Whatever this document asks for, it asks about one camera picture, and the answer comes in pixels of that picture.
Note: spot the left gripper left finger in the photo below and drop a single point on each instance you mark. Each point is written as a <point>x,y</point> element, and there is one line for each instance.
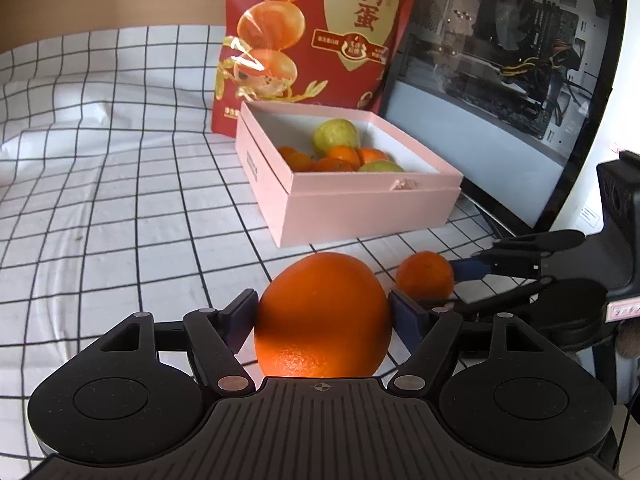
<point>210,338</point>

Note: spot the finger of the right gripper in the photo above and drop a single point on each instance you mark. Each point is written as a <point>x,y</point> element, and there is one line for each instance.
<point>500,304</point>
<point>516,257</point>

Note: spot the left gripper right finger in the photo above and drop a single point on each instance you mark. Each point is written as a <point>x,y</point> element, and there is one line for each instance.
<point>438,338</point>

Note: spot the large orange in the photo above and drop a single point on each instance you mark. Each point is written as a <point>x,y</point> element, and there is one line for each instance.
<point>325,316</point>

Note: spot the green guava fruit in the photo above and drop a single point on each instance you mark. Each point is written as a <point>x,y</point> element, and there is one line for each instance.
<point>332,133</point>

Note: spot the small orange mandarin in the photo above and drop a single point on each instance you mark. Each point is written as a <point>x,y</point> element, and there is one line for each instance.
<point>286,151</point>

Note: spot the pink gift box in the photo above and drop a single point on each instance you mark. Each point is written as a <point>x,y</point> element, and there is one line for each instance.
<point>302,208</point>

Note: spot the white grid tablecloth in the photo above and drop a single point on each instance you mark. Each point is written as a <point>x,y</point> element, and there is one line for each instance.
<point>116,197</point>

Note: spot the mandarin inside box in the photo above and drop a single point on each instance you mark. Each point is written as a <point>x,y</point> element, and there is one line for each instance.
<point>299,162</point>
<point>346,154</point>
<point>367,155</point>
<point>329,164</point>

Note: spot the glass panel computer case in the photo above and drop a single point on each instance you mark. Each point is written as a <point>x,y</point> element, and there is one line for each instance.
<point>512,93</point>

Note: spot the red snack bag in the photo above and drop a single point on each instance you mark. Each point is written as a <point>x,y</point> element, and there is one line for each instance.
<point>327,52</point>

